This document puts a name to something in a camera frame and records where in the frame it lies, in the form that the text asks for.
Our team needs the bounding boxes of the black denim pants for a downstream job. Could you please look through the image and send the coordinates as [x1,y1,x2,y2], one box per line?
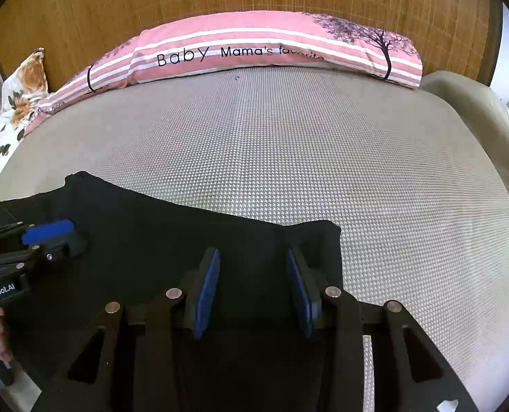
[0,172,342,411]

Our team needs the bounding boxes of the beige woven bed mat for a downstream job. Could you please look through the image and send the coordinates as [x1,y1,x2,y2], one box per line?
[0,68,509,411]

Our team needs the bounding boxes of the floral orange white pillow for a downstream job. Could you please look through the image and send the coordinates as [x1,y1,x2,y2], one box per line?
[0,47,49,174]

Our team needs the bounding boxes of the wooden bamboo headboard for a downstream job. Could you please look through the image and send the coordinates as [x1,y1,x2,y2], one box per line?
[0,0,502,89]

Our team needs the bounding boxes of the beige blanket beside bed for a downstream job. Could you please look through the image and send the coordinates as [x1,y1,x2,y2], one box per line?
[421,71,509,194]

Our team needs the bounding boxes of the pink striped Baby pillow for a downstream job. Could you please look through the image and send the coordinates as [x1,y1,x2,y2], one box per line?
[25,10,423,133]

